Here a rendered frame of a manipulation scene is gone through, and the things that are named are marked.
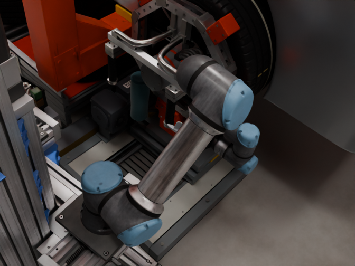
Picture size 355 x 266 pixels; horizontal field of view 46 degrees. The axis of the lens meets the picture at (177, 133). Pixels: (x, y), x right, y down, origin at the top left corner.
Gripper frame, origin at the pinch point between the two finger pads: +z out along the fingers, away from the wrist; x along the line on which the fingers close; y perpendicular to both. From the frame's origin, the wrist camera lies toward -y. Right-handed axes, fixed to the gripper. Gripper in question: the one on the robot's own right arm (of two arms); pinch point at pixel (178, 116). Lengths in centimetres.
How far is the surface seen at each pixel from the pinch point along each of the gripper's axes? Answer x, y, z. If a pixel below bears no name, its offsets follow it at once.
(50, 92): 2, -51, 90
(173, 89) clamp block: 0.5, 12.0, 4.1
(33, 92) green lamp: 25, -17, 64
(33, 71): 2, -46, 106
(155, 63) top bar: -2.4, 15.1, 16.6
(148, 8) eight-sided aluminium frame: -20.4, 20.5, 38.4
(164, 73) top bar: -1.4, 14.6, 10.5
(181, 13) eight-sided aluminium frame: -20.4, 27.1, 20.9
